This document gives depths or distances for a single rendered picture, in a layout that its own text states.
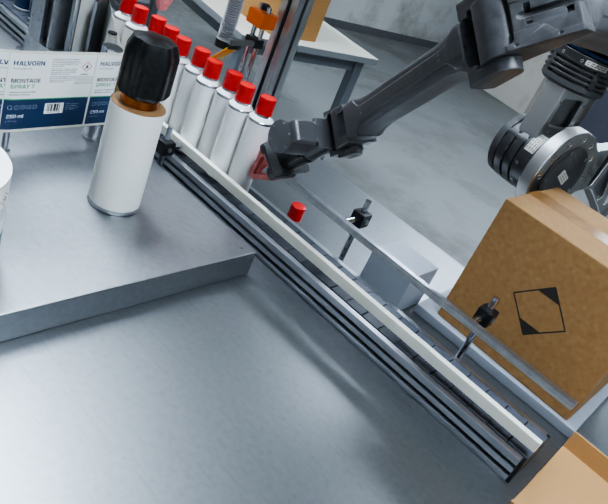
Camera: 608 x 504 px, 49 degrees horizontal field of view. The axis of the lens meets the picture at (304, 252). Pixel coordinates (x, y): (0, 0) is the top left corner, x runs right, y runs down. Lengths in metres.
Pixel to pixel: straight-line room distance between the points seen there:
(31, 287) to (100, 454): 0.26
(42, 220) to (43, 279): 0.15
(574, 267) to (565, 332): 0.11
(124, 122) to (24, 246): 0.24
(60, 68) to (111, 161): 0.21
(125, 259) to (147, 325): 0.11
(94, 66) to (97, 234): 0.34
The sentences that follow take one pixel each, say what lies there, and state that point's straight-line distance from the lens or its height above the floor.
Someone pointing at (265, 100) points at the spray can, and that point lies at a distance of 1.28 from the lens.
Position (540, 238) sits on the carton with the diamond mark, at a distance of 1.21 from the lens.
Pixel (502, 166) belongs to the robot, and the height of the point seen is 1.10.
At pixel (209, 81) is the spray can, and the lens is 1.38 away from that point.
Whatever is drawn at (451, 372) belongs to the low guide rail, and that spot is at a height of 0.91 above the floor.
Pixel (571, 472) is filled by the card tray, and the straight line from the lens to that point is 1.22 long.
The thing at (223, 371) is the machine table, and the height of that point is 0.83.
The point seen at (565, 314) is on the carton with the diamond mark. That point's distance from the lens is 1.23.
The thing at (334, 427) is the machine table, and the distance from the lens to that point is 1.01.
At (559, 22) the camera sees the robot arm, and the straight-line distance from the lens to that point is 0.84.
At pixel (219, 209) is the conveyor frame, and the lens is 1.33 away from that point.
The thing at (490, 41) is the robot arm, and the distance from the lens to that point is 0.85.
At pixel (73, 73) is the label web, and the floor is 1.03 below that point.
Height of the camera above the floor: 1.49
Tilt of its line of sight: 29 degrees down
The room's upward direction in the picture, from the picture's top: 24 degrees clockwise
